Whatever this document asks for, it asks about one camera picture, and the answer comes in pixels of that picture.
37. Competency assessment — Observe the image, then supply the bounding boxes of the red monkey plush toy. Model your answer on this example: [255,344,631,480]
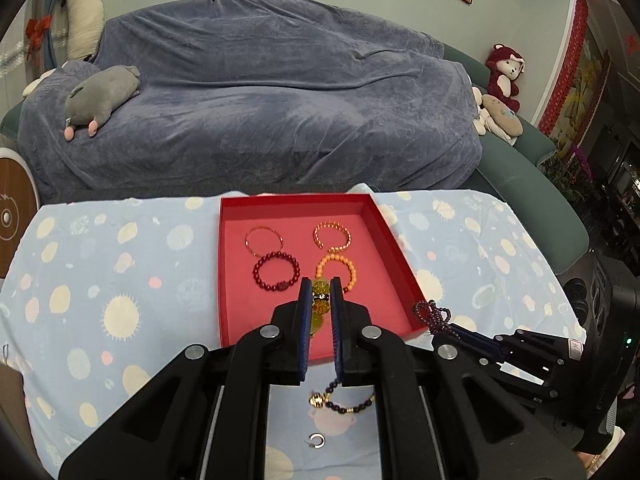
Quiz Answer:
[485,44,526,113]

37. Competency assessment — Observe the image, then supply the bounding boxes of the red shallow tray box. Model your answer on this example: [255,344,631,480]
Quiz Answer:
[218,194,425,346]

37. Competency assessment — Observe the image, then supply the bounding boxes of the blue curtain with red bow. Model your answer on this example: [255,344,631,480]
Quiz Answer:
[25,0,58,72]

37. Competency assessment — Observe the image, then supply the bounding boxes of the gold chain cuff bracelet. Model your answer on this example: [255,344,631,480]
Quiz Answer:
[312,221,353,255]

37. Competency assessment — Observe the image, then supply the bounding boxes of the black gold bead bracelet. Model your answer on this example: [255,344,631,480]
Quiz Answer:
[307,378,377,416]

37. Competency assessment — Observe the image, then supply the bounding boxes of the teal sofa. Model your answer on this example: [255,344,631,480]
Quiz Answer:
[0,41,591,276]

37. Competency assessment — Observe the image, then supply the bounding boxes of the dark red bead bracelet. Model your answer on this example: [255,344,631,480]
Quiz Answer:
[252,250,302,293]

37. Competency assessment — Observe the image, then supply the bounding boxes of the beige plush toy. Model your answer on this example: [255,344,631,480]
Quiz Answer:
[472,86,524,146]

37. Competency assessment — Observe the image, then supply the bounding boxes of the dark garnet bead strand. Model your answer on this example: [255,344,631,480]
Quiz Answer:
[411,299,460,339]

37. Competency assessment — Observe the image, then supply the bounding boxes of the round wooden white table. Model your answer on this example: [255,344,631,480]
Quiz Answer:
[0,148,40,280]

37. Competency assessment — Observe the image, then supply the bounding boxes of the white plush sheep toy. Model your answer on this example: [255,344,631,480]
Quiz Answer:
[62,0,104,60]

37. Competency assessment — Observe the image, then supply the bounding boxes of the light blue patterned tablecloth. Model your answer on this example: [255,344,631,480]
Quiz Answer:
[1,191,586,474]

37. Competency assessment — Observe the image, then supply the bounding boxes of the yellow amber bead bracelet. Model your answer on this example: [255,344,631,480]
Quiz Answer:
[307,275,333,338]

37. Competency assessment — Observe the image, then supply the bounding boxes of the thin gold bangle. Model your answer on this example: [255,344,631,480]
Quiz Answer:
[244,226,284,259]

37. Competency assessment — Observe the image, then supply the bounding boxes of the grey plush mouse toy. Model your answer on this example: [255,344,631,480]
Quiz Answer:
[63,65,140,142]

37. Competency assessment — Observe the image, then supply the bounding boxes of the blue-grey sofa cover blanket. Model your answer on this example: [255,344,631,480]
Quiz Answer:
[17,0,483,197]

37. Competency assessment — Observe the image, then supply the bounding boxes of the orange bead bracelet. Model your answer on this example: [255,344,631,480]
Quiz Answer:
[314,253,359,295]

